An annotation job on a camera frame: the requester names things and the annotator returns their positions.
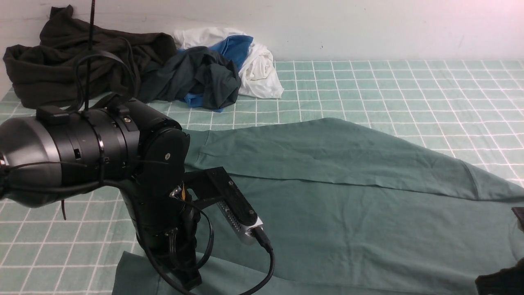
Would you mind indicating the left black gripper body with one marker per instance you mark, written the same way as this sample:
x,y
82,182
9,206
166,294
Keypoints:
x,y
168,226

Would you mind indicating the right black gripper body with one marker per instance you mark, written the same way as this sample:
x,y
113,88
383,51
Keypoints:
x,y
508,281

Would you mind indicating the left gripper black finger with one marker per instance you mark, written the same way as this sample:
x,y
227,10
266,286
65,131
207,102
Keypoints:
x,y
182,257

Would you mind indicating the green long-sleeved shirt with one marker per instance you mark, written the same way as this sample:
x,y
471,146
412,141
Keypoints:
x,y
353,211

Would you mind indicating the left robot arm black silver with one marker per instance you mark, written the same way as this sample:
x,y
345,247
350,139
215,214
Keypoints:
x,y
56,155

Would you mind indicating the green checkered tablecloth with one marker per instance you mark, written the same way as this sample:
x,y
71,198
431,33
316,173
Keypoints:
x,y
468,110

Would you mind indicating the dark teal crumpled garment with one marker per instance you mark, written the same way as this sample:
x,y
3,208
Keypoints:
x,y
172,80

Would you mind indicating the white crumpled garment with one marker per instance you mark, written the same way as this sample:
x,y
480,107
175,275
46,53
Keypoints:
x,y
258,74

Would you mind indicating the dark olive crumpled garment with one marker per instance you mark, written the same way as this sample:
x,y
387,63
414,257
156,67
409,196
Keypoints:
x,y
44,74

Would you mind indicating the blue crumpled garment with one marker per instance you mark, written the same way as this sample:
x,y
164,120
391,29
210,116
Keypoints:
x,y
235,49

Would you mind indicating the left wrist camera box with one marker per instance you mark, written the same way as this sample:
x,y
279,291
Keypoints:
x,y
214,186

